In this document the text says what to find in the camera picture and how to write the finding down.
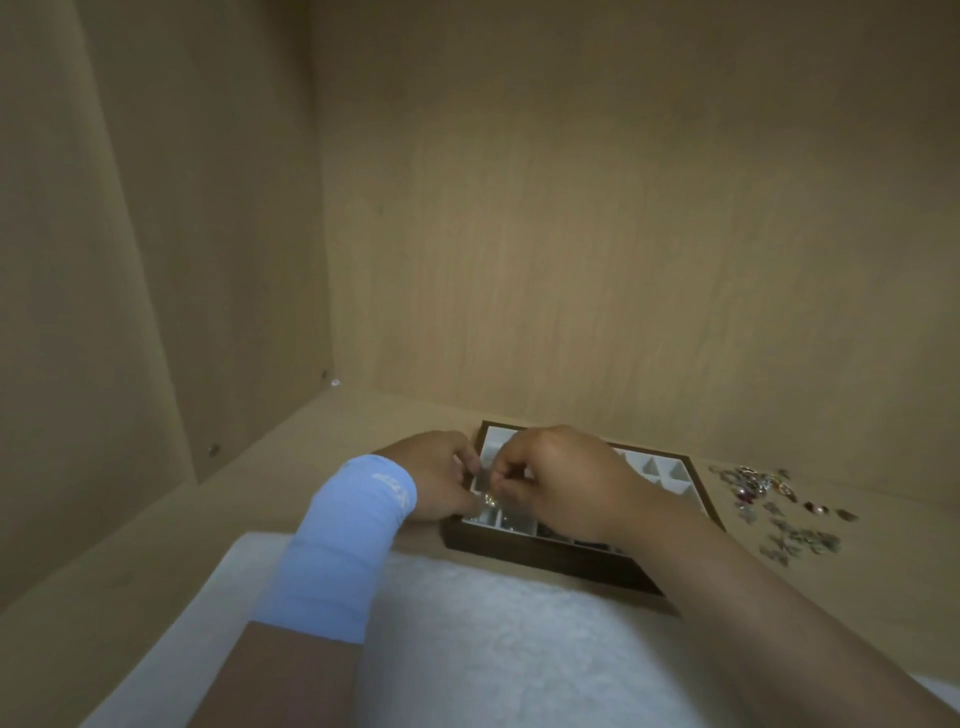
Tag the light blue arm sleeve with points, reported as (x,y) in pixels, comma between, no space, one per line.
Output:
(337,547)

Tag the person's right fingers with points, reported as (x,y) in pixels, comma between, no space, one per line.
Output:
(510,480)

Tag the person's left fingers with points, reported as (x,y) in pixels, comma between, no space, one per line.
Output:
(463,480)

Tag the white fluffy cloth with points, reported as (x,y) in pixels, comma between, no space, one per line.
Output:
(487,645)

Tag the dark wooden jewelry tray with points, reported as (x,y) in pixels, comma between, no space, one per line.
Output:
(645,480)

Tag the person's left forearm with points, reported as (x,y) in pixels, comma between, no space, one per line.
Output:
(285,660)

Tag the person's left hand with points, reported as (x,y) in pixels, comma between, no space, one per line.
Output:
(427,472)

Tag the person's right forearm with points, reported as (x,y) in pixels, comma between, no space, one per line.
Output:
(765,622)

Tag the pile of small jewelry pieces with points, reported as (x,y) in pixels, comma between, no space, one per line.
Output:
(780,510)

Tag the person's right hand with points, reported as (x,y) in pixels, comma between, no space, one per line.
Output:
(570,487)

